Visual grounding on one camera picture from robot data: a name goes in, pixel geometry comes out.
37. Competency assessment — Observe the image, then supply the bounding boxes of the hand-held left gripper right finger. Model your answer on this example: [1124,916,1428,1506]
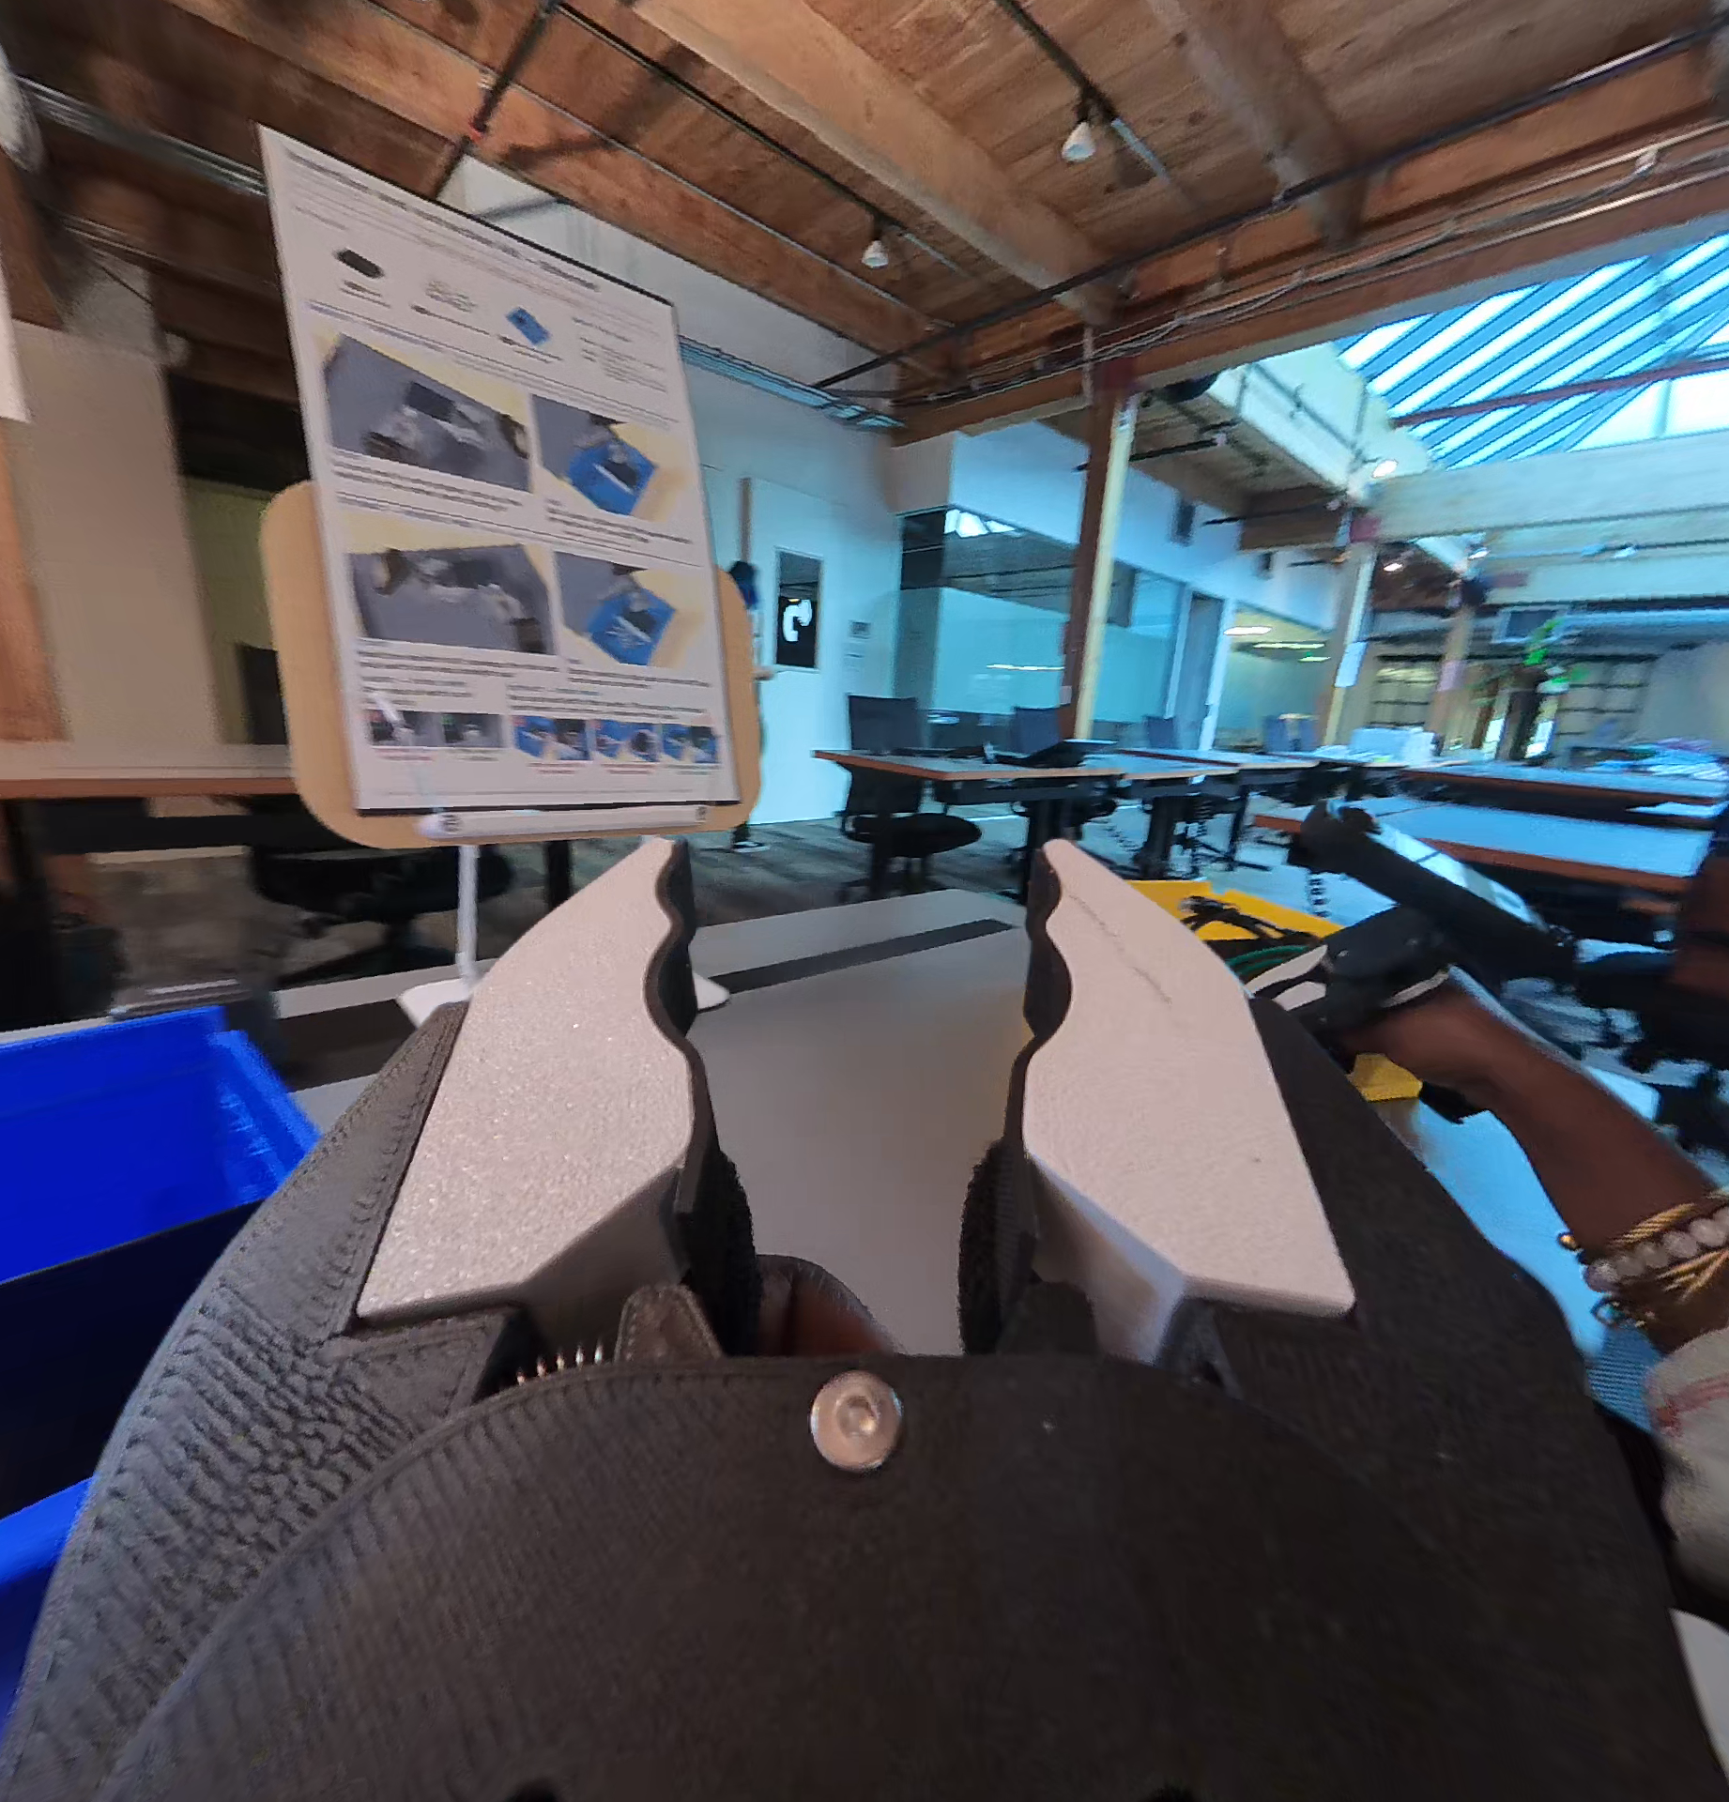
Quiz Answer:
[965,836,1357,1364]

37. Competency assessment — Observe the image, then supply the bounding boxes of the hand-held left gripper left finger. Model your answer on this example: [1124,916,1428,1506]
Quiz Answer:
[353,836,755,1356]

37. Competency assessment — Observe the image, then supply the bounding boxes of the yellow plastic bin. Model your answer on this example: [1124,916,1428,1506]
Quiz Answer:
[1130,879,1421,1119]

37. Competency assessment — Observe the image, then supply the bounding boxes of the blue plastic bin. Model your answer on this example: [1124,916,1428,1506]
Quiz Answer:
[0,1003,319,1782]

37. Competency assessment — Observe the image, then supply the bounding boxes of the person's right hand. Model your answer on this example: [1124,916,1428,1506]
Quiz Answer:
[1346,975,1717,1252]

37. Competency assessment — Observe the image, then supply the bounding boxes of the wooden edged desk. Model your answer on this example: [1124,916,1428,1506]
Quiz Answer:
[1247,795,1717,902]
[0,738,303,846]
[812,746,1238,908]

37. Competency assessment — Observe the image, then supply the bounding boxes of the black office chair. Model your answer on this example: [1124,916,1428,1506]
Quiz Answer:
[838,693,981,905]

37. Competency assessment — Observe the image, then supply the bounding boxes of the printed instruction sheet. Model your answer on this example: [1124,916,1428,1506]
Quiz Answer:
[256,124,743,819]

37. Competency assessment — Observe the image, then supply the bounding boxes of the pearl bead bracelet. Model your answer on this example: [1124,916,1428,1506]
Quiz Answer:
[1583,1197,1729,1289]

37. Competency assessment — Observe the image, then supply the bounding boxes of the wooden support post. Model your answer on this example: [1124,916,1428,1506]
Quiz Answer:
[1059,392,1145,747]

